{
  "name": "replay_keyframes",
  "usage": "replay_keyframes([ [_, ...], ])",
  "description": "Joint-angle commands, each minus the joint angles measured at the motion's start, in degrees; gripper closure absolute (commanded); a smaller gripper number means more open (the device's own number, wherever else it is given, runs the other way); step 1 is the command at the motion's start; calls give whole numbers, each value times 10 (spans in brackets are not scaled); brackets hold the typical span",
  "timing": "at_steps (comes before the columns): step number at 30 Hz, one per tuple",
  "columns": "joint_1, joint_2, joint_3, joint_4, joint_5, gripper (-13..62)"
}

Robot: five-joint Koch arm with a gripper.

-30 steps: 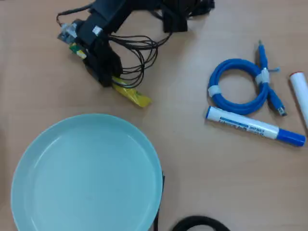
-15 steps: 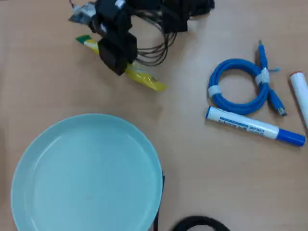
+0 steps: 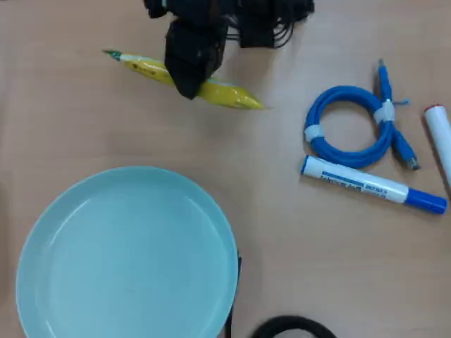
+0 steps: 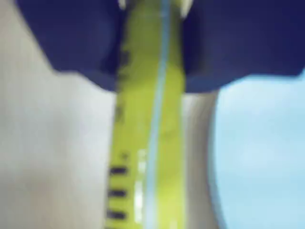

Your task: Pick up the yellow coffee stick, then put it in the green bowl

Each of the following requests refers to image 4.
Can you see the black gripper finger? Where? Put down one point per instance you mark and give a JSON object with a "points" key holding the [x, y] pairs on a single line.
{"points": [[238, 40], [78, 38]]}

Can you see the yellow coffee stick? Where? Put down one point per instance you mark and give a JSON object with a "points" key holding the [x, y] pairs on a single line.
{"points": [[147, 114]]}

